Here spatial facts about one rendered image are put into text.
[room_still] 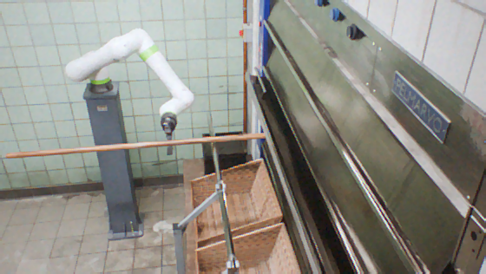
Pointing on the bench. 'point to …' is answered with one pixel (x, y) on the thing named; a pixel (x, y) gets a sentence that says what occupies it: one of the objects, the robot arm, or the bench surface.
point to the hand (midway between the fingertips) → (168, 142)
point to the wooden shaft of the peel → (134, 146)
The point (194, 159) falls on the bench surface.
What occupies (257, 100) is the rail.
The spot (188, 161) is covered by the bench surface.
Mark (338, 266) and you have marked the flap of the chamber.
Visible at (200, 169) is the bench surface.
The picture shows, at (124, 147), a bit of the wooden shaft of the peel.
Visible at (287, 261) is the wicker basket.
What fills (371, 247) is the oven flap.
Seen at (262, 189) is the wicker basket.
